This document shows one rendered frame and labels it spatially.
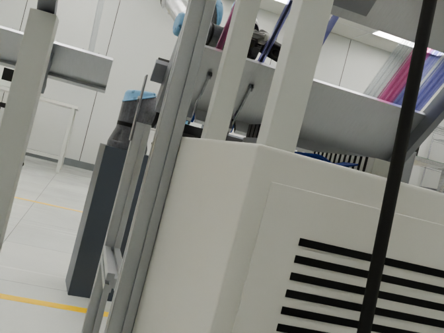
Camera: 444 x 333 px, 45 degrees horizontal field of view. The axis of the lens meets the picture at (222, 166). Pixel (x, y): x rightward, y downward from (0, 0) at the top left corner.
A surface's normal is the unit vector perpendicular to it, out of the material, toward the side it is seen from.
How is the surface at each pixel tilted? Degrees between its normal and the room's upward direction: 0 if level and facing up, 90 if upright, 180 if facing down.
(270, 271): 90
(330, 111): 135
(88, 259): 90
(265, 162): 90
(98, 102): 90
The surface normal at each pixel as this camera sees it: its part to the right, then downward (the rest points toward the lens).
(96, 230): 0.32, 0.09
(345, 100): -0.01, 0.73
